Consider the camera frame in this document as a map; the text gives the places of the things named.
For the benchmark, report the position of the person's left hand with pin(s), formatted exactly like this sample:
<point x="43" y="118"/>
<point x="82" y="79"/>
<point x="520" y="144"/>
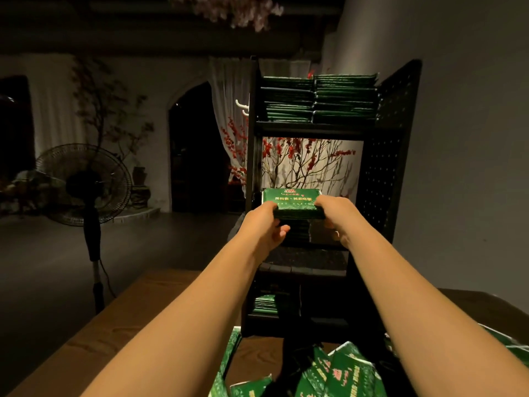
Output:
<point x="263" y="231"/>

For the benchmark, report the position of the person's right hand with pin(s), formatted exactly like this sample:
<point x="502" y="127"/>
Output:
<point x="340" y="219"/>

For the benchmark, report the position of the bundle of green packets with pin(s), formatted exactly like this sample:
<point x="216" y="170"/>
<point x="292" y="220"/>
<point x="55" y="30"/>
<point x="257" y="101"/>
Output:
<point x="291" y="201"/>

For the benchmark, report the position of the black metal shelf rack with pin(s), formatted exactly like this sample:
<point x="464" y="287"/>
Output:
<point x="397" y="161"/>

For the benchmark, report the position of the pile of green packets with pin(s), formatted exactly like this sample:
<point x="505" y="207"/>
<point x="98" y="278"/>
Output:
<point x="347" y="376"/>

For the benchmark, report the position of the person's right forearm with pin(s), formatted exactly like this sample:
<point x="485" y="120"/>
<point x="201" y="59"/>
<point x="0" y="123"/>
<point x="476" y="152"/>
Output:
<point x="438" y="318"/>

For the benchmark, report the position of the person's left forearm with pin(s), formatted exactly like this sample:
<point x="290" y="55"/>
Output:
<point x="173" y="326"/>

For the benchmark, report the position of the red berry branches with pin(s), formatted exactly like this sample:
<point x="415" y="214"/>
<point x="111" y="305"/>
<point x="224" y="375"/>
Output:
<point x="306" y="157"/>

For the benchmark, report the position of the white hook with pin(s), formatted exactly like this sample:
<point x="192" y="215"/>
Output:
<point x="242" y="107"/>

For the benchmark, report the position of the dark vase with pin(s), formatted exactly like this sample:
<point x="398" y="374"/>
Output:
<point x="140" y="190"/>

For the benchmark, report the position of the white curtain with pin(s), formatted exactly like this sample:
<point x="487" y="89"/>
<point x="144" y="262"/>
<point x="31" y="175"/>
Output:
<point x="54" y="103"/>
<point x="227" y="95"/>

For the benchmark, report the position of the black standing fan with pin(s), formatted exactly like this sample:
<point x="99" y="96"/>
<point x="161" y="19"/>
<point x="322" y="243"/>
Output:
<point x="83" y="184"/>

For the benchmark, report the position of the bare branched tree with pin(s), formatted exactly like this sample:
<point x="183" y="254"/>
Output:
<point x="107" y="103"/>

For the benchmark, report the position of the pink hanging flower decoration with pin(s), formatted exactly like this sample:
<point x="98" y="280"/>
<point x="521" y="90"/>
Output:
<point x="231" y="8"/>

